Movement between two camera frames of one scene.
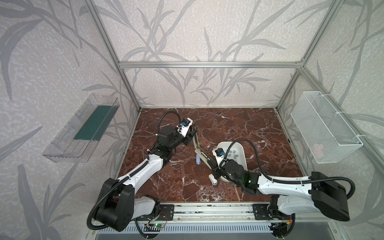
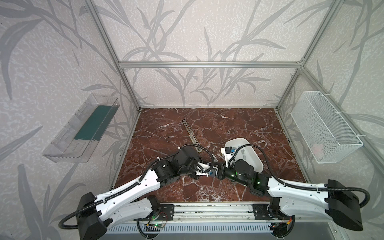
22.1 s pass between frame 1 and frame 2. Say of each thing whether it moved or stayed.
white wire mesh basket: stayed
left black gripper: moved
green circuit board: stayed
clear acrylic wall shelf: stayed
